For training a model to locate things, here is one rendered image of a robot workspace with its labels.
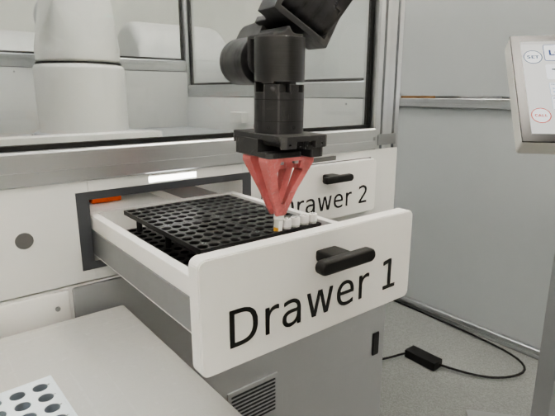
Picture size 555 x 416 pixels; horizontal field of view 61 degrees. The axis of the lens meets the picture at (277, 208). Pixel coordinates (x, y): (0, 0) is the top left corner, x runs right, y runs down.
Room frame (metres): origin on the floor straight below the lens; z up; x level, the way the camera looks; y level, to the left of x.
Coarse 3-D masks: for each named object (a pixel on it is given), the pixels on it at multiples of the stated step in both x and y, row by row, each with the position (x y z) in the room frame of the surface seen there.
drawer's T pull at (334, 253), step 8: (328, 248) 0.45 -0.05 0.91; (336, 248) 0.45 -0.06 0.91; (360, 248) 0.44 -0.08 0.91; (368, 248) 0.44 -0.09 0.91; (320, 256) 0.44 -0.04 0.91; (328, 256) 0.43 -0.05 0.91; (336, 256) 0.42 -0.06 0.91; (344, 256) 0.42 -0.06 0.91; (352, 256) 0.43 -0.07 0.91; (360, 256) 0.43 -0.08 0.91; (368, 256) 0.44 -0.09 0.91; (320, 264) 0.41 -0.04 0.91; (328, 264) 0.41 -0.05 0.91; (336, 264) 0.41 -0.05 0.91; (344, 264) 0.42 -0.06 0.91; (352, 264) 0.43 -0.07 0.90; (360, 264) 0.43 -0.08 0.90; (320, 272) 0.40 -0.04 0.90; (328, 272) 0.41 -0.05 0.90
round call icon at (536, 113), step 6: (534, 108) 1.07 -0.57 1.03; (540, 108) 1.06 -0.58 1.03; (546, 108) 1.06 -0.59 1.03; (534, 114) 1.06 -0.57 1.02; (540, 114) 1.05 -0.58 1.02; (546, 114) 1.05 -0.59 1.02; (534, 120) 1.05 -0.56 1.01; (540, 120) 1.04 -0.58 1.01; (546, 120) 1.04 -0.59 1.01; (552, 120) 1.04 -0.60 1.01
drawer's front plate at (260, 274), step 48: (288, 240) 0.42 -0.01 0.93; (336, 240) 0.46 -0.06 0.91; (384, 240) 0.51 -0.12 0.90; (192, 288) 0.37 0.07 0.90; (240, 288) 0.39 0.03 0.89; (288, 288) 0.42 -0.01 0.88; (336, 288) 0.46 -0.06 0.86; (192, 336) 0.37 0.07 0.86; (240, 336) 0.39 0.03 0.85; (288, 336) 0.42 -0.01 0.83
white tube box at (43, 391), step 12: (36, 384) 0.39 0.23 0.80; (48, 384) 0.39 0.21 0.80; (0, 396) 0.37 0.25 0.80; (12, 396) 0.37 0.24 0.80; (24, 396) 0.37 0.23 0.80; (36, 396) 0.37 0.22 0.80; (48, 396) 0.37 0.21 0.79; (60, 396) 0.37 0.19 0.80; (0, 408) 0.35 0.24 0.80; (12, 408) 0.35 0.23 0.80; (24, 408) 0.36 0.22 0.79; (36, 408) 0.35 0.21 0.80; (48, 408) 0.36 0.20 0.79; (60, 408) 0.35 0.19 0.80; (72, 408) 0.35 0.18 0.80
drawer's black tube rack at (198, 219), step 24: (144, 216) 0.62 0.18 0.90; (168, 216) 0.61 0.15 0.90; (192, 216) 0.61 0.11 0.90; (216, 216) 0.61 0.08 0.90; (240, 216) 0.61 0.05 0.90; (264, 216) 0.61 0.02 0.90; (288, 216) 0.61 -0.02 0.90; (144, 240) 0.60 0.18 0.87; (168, 240) 0.57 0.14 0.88; (192, 240) 0.51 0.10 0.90
